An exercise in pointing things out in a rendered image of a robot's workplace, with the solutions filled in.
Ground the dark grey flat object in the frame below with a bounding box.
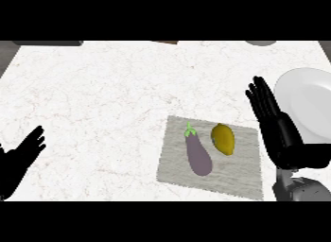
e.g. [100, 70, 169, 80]
[11, 40, 85, 47]

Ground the grey round object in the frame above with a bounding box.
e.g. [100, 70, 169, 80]
[243, 40, 277, 47]

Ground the grey placemat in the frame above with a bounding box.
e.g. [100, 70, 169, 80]
[156, 114, 265, 201]

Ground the purple eggplant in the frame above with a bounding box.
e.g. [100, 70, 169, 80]
[183, 121, 215, 177]

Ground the yellow lemon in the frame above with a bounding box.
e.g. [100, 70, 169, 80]
[211, 123, 237, 157]

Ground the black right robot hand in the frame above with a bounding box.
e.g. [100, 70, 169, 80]
[243, 75, 331, 171]

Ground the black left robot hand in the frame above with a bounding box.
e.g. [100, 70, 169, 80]
[0, 125, 47, 200]

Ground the white plate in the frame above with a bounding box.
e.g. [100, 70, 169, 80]
[271, 67, 331, 161]

